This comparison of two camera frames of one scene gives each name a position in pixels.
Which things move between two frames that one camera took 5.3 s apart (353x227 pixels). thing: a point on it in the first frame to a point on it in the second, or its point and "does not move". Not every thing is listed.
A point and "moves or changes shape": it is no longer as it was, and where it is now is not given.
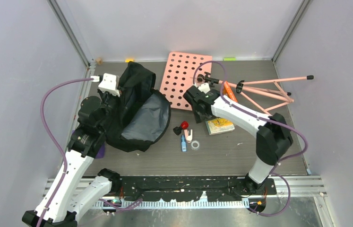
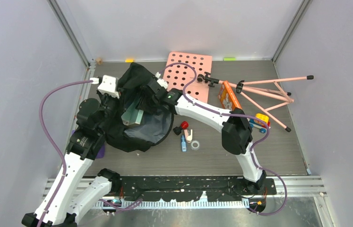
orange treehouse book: (228, 91) does not move
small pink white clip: (188, 138) does not move
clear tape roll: (195, 148) does not move
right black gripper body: (199, 117) to (150, 105)
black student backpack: (141, 116) does not move
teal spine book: (219, 125) moves or changes shape
